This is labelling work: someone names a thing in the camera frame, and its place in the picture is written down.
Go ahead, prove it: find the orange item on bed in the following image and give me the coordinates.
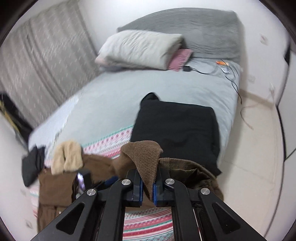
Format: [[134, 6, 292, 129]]
[[216, 60, 229, 66]]

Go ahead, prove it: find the black charger with cable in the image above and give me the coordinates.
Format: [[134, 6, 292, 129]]
[[182, 65, 242, 104]]

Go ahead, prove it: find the brown coat with fur collar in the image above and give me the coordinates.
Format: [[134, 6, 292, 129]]
[[37, 141, 224, 231]]

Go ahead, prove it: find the small black garment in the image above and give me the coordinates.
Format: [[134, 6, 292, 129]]
[[22, 146, 45, 187]]

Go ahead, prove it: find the red wire on floor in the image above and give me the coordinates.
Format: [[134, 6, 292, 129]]
[[240, 87, 276, 130]]

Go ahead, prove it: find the folded white duvet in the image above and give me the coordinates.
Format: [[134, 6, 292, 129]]
[[95, 30, 183, 70]]

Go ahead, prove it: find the grey star curtain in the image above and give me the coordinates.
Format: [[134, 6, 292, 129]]
[[1, 1, 99, 127]]

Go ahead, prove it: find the pink pillow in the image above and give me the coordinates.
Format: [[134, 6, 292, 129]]
[[168, 49, 193, 71]]

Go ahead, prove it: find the wardrobe with sliding doors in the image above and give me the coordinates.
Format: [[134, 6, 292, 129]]
[[277, 39, 295, 160]]

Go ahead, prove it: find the patterned striped blanket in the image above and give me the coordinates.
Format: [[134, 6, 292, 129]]
[[30, 126, 174, 240]]

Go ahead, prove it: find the grey bed sheet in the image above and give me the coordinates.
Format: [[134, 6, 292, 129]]
[[29, 58, 241, 156]]

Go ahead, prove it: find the folded black garment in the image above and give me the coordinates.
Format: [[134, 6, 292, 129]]
[[130, 92, 221, 176]]

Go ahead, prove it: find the grey headboard cushion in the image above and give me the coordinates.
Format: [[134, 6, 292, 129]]
[[117, 8, 241, 63]]

